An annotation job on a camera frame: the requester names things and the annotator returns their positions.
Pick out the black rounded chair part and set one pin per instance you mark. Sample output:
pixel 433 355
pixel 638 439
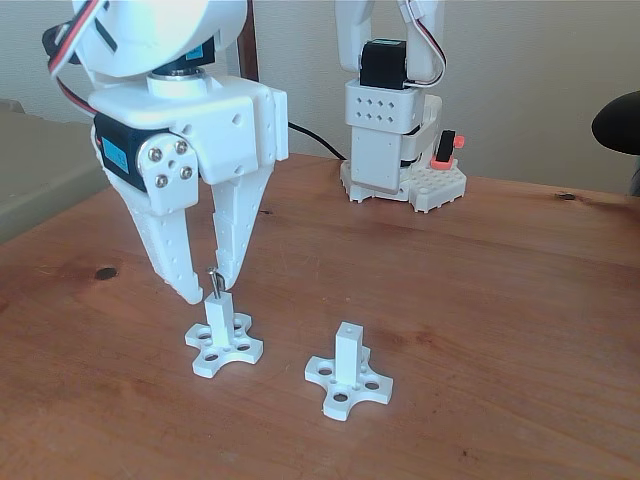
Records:
pixel 620 125

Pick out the white post stand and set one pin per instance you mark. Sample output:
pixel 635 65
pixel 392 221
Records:
pixel 347 350
pixel 220 320

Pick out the dark brown wooden post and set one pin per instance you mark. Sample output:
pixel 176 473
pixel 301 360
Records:
pixel 250 50

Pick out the olive plastic bin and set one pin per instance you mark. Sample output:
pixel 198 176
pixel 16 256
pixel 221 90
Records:
pixel 40 165

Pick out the silver metal screw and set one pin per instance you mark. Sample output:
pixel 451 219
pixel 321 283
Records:
pixel 216 286

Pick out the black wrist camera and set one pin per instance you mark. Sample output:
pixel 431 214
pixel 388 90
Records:
pixel 47 41

